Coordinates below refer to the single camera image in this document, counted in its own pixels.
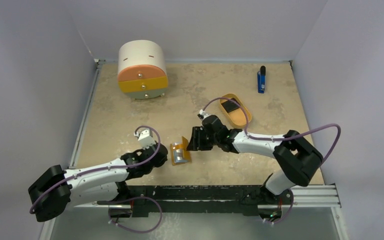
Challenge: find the orange leather card holder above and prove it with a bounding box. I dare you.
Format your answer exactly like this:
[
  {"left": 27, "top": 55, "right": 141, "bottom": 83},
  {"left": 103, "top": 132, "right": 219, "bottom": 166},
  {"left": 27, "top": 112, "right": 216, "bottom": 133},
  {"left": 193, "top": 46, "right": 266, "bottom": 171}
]
[{"left": 169, "top": 136, "right": 192, "bottom": 166}]

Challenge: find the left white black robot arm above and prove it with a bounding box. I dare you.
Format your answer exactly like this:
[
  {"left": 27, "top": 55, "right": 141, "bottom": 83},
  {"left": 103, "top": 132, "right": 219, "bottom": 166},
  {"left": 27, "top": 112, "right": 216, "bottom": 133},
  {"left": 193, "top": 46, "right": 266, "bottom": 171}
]
[{"left": 28, "top": 144, "right": 168, "bottom": 222}]

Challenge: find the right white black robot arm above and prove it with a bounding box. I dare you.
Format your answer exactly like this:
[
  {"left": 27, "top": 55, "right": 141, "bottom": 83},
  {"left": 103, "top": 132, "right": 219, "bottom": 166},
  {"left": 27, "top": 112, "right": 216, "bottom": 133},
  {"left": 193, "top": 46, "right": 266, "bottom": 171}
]
[{"left": 186, "top": 115, "right": 324, "bottom": 204}]

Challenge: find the tan oval tray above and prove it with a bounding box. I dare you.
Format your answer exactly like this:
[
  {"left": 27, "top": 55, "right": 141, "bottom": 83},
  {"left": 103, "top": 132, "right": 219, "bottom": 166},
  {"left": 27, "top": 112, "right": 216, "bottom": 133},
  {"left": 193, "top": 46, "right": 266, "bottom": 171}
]
[{"left": 218, "top": 93, "right": 253, "bottom": 129}]

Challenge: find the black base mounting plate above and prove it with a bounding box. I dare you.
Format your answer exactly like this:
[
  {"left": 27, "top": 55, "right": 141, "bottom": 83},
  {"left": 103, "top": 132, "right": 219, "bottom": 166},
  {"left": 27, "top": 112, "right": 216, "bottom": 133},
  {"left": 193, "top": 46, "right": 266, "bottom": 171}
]
[{"left": 98, "top": 183, "right": 294, "bottom": 219}]

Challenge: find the round mini drawer cabinet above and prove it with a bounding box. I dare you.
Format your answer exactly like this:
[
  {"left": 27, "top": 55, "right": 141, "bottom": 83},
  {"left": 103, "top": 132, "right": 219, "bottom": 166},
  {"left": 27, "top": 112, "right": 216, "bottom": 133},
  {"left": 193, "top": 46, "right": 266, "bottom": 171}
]
[{"left": 117, "top": 39, "right": 169, "bottom": 100}]

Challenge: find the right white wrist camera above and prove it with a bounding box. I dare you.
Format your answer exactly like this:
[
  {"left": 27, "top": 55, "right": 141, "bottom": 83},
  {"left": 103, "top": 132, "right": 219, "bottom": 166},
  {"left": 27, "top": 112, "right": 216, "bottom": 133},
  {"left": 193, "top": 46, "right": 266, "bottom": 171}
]
[{"left": 197, "top": 109, "right": 212, "bottom": 121}]

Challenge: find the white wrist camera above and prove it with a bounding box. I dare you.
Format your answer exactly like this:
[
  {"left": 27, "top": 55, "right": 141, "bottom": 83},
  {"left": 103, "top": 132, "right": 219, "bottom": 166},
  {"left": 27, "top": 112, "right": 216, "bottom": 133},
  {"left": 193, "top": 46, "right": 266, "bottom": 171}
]
[
  {"left": 197, "top": 109, "right": 212, "bottom": 121},
  {"left": 134, "top": 128, "right": 157, "bottom": 150}
]

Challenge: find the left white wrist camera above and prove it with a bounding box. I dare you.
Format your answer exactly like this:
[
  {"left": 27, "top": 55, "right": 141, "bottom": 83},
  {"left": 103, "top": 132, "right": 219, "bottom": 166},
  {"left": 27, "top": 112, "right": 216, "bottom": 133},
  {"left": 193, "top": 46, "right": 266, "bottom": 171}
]
[{"left": 134, "top": 128, "right": 157, "bottom": 150}]

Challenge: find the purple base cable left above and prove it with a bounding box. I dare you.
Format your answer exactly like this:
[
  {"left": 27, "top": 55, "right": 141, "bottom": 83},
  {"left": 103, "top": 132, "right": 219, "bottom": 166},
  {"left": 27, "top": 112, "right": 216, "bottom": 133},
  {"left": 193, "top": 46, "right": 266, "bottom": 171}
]
[{"left": 107, "top": 195, "right": 163, "bottom": 234}]

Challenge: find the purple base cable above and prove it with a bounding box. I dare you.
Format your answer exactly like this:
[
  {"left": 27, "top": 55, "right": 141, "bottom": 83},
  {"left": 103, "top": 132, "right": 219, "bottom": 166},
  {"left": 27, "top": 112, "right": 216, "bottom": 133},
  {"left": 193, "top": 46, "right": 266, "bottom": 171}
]
[
  {"left": 107, "top": 195, "right": 163, "bottom": 234},
  {"left": 263, "top": 190, "right": 295, "bottom": 226}
]

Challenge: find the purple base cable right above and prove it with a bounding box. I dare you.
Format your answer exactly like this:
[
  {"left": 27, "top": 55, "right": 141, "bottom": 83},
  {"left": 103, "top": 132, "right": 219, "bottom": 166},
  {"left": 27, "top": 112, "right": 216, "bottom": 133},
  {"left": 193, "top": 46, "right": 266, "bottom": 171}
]
[{"left": 263, "top": 190, "right": 295, "bottom": 226}]

